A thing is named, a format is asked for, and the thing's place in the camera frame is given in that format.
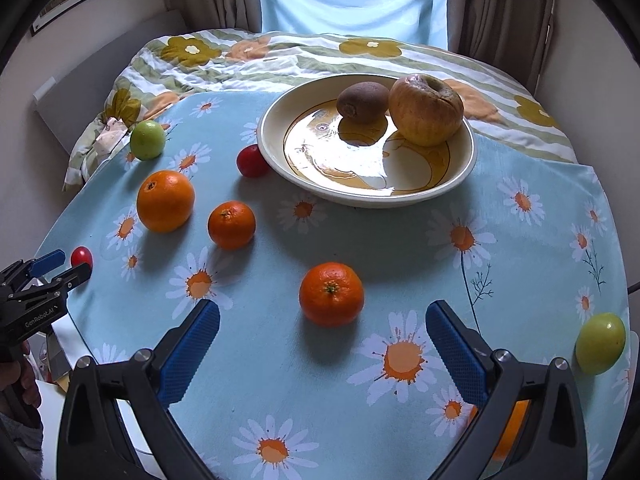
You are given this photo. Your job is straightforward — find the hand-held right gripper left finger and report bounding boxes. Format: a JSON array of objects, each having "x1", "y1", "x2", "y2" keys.
[{"x1": 56, "y1": 299, "x2": 221, "y2": 480}]

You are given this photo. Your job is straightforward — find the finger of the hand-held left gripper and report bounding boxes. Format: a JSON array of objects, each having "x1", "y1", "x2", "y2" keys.
[
  {"x1": 47, "y1": 264, "x2": 93, "y2": 295},
  {"x1": 27, "y1": 249, "x2": 67, "y2": 276}
]

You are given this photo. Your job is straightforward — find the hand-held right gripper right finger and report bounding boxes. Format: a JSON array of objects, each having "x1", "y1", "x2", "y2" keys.
[{"x1": 425, "y1": 300, "x2": 588, "y2": 480}]

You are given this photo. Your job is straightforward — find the large orange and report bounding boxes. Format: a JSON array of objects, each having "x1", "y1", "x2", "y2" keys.
[{"x1": 136, "y1": 170, "x2": 196, "y2": 233}]

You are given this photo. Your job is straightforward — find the small mandarin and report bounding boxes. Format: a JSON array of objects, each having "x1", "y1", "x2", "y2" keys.
[{"x1": 207, "y1": 201, "x2": 257, "y2": 251}]

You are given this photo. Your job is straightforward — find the green apple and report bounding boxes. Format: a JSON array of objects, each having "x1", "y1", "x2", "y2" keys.
[
  {"x1": 130, "y1": 120, "x2": 166, "y2": 161},
  {"x1": 575, "y1": 312, "x2": 627, "y2": 375}
]

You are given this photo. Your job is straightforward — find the cream ceramic bowl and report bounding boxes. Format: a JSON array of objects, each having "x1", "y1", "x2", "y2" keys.
[{"x1": 256, "y1": 76, "x2": 477, "y2": 209}]

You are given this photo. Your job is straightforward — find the person's left hand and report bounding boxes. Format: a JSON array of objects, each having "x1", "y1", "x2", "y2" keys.
[{"x1": 0, "y1": 355, "x2": 43, "y2": 428}]

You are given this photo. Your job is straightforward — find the white printed wrapper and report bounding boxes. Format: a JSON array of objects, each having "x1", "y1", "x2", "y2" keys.
[{"x1": 95, "y1": 116, "x2": 130, "y2": 158}]

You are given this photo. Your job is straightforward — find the light blue daisy tablecloth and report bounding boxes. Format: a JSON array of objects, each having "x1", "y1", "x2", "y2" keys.
[{"x1": 32, "y1": 92, "x2": 632, "y2": 480}]

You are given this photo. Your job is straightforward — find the brown onion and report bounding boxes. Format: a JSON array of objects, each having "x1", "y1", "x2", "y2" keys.
[{"x1": 388, "y1": 73, "x2": 464, "y2": 148}]

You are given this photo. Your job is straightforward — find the purple passion fruit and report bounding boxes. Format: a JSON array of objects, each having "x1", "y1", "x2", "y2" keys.
[{"x1": 336, "y1": 81, "x2": 391, "y2": 123}]

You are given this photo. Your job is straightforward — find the striped floral blanket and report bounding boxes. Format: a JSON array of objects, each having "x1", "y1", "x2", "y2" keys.
[{"x1": 62, "y1": 29, "x2": 578, "y2": 192}]

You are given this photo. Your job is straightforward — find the light blue window sheet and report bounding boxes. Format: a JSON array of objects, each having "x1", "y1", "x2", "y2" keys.
[{"x1": 255, "y1": 0, "x2": 449, "y2": 51}]

